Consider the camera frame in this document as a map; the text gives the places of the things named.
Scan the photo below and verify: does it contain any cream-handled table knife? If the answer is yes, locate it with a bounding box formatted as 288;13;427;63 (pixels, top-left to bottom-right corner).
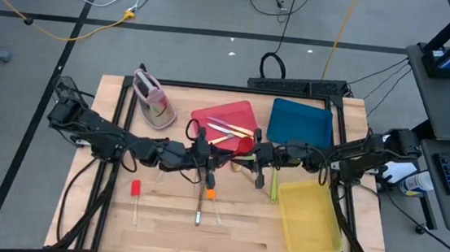
206;122;251;141
205;115;256;137
208;131;237;147

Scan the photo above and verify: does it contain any blue plastic bin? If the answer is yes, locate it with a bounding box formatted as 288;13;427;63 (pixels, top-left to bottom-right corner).
265;97;337;151

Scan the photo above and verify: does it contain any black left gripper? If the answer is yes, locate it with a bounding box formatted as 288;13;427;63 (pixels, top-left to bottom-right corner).
186;123;224;192

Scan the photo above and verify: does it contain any white paper sheet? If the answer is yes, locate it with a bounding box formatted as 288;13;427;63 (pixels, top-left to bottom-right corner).
381;158;419;188

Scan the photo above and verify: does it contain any black perforated box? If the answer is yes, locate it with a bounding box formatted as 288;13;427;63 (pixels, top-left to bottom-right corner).
246;72;349;99

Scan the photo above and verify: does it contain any black table frame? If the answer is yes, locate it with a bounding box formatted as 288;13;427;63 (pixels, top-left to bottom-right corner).
48;69;406;252

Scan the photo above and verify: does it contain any white spray bottle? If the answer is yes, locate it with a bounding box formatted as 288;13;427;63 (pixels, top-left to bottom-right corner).
397;167;438;199

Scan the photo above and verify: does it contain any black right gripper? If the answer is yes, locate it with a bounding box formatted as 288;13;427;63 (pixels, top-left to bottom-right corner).
248;127;281;192

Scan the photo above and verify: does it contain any black coiled cable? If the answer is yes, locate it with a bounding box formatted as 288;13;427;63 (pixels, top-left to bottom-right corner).
258;0;300;82

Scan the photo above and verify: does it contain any yellow hanging cable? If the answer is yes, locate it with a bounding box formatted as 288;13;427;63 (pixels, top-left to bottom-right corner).
321;0;362;84

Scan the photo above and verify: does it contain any red spatula with clear handle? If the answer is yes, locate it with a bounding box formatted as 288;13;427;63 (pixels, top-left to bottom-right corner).
126;178;143;228

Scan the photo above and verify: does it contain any yellow plastic bin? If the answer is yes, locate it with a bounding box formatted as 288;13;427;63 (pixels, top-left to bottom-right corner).
271;176;351;252

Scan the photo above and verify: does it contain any yellow floor cable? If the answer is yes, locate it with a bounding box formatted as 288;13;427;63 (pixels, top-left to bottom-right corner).
0;0;138;48

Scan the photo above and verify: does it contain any metal grater with pink handle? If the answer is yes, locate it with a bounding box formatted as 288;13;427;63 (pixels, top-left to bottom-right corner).
129;67;181;133

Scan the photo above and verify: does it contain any all-green silicone spatula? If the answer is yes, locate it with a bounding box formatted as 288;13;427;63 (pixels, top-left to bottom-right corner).
268;167;281;206

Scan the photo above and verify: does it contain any pink plastic bin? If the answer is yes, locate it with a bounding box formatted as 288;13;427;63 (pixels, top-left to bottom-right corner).
187;94;261;157

